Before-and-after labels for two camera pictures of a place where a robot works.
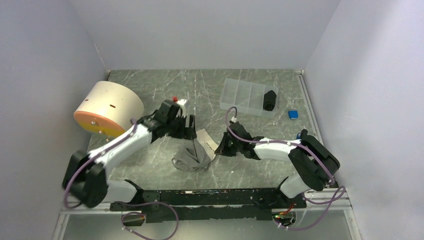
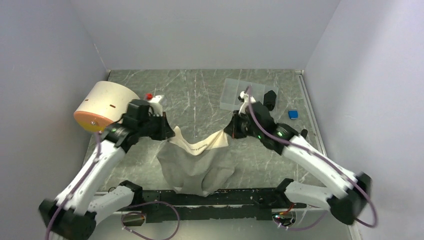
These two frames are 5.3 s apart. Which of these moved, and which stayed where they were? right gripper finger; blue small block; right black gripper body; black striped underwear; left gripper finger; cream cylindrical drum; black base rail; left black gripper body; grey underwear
Moved: grey underwear; right black gripper body; left gripper finger; right gripper finger; left black gripper body
Stayed: black base rail; blue small block; cream cylindrical drum; black striped underwear
